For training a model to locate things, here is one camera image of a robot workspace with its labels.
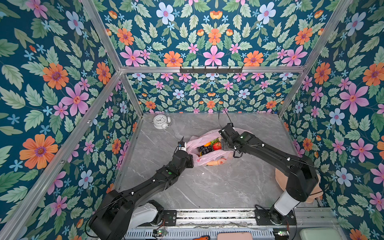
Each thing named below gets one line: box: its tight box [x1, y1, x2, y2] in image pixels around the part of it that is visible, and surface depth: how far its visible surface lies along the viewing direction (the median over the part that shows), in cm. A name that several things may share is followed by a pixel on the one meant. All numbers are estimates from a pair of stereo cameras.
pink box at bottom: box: [217, 232, 253, 240], surface depth 69 cm
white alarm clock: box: [151, 114, 171, 130], surface depth 113 cm
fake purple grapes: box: [196, 145, 214, 156], surface depth 96 cm
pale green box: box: [299, 228, 342, 240], surface depth 69 cm
